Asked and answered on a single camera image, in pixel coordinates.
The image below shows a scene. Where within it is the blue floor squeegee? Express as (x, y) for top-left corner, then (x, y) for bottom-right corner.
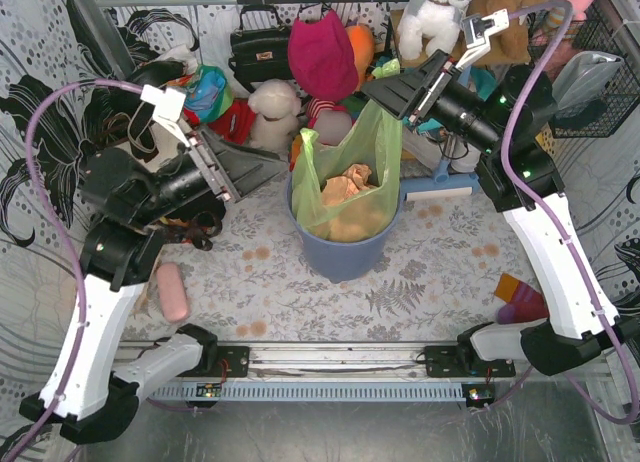
(400, 134), (479, 202)

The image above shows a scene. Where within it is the green trash bag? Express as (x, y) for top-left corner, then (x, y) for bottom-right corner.
(291, 101), (402, 243)

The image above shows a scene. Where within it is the blue trash bin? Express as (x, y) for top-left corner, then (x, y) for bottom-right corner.
(285, 175), (406, 284)

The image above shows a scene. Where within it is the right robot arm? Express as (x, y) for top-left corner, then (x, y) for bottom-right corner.
(363, 52), (639, 376)

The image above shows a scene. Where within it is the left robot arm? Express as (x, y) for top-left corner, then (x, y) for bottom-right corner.
(20, 128), (288, 445)

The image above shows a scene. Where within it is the rainbow striped bag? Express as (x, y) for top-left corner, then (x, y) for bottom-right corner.
(292, 95), (381, 171)

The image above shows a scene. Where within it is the cream canvas tote bag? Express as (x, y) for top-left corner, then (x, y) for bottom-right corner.
(123, 102), (180, 172)

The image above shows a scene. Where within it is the colourful printed bag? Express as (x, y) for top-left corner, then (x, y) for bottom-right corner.
(169, 65), (234, 126)

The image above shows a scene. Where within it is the magenta fabric bag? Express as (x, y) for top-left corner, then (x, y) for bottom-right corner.
(288, 9), (359, 102)

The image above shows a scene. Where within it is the red cloth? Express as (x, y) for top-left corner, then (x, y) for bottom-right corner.
(207, 99), (256, 145)

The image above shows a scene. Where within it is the teal folded cloth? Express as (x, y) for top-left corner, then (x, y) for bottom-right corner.
(400, 67), (497, 132)

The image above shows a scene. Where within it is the orange plush toy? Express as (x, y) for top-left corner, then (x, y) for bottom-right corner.
(346, 24), (375, 82)

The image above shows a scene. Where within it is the white plush sheep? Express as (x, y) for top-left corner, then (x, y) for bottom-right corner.
(248, 79), (302, 153)

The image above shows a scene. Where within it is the pink white plush doll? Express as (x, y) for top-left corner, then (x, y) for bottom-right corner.
(306, 98), (354, 146)

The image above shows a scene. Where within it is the brown teddy bear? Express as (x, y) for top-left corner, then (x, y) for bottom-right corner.
(460, 0), (554, 66)

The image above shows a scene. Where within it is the white plush dog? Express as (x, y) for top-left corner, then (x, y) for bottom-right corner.
(397, 0), (472, 60)

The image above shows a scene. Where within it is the crumpled brown paper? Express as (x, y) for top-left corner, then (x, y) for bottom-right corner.
(321, 164), (376, 206)

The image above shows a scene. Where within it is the black leather handbag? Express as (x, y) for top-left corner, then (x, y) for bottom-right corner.
(228, 4), (293, 93)

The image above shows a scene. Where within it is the black hat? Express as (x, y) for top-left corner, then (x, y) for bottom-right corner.
(109, 60), (186, 113)

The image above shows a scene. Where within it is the silver foil pouch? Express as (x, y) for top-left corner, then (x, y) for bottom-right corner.
(552, 51), (625, 111)

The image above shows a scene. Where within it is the pink glasses case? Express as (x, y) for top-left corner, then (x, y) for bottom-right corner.
(156, 263), (190, 323)

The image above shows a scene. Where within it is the red purple sock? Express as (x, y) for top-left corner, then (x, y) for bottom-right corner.
(494, 273), (549, 324)

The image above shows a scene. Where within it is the brown leather strap bag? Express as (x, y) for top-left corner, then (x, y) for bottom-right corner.
(150, 209), (226, 251)

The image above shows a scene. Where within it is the black wire basket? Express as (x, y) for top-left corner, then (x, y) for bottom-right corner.
(544, 3), (639, 139)

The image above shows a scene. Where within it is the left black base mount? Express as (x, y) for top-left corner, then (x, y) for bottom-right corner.
(201, 345), (250, 379)

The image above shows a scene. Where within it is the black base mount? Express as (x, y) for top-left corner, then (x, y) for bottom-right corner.
(201, 345), (250, 379)
(422, 344), (516, 378)

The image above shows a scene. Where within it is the aluminium front rail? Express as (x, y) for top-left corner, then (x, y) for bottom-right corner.
(124, 339), (614, 383)

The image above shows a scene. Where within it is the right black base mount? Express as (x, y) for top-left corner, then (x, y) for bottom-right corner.
(422, 344), (516, 378)

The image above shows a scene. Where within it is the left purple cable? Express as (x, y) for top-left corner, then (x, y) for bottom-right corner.
(0, 79), (151, 462)

